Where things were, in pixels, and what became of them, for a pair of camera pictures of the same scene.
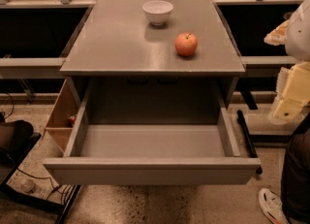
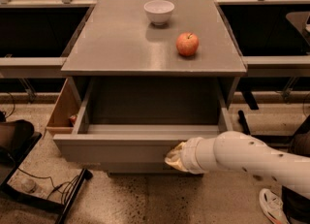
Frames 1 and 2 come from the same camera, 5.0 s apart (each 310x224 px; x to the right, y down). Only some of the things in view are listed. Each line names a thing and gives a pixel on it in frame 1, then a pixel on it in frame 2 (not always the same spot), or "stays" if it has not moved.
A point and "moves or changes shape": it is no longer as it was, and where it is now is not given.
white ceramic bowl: x=158 y=12 stays
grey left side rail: x=31 y=68 stays
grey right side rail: x=266 y=66 stays
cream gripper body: x=299 y=35 -> x=188 y=155
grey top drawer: x=152 y=154 moves or changes shape
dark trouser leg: x=295 y=175 stays
